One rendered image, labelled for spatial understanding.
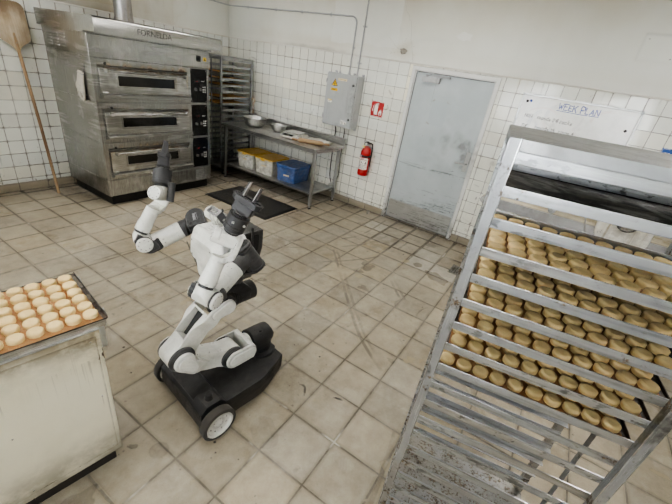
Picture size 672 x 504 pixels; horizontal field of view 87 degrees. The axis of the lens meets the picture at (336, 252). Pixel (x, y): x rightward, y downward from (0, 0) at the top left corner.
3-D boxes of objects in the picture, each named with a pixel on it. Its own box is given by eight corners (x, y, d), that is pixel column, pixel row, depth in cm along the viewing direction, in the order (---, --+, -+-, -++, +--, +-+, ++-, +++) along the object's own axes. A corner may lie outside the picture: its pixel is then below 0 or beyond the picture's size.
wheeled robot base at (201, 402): (246, 337, 267) (247, 301, 251) (292, 379, 238) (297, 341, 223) (160, 381, 222) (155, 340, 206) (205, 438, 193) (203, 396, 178)
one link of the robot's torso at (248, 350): (238, 340, 236) (238, 325, 230) (256, 357, 225) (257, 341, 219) (210, 355, 222) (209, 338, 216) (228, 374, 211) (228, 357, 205)
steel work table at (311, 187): (221, 176, 606) (221, 115, 561) (251, 170, 662) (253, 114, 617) (309, 210, 524) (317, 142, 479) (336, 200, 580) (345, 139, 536)
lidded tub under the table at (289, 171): (273, 178, 559) (274, 162, 547) (292, 174, 596) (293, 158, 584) (293, 185, 543) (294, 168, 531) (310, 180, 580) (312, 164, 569)
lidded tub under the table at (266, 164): (252, 171, 579) (253, 155, 567) (272, 167, 615) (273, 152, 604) (270, 177, 562) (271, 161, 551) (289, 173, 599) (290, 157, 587)
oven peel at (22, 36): (45, 196, 436) (-14, -5, 355) (43, 195, 438) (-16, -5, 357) (72, 191, 459) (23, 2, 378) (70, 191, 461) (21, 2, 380)
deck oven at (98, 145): (119, 212, 427) (91, 14, 335) (69, 184, 478) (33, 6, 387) (222, 189, 548) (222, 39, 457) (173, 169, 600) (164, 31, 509)
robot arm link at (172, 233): (143, 252, 188) (183, 232, 195) (145, 261, 177) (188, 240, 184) (131, 234, 182) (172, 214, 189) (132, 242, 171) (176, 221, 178)
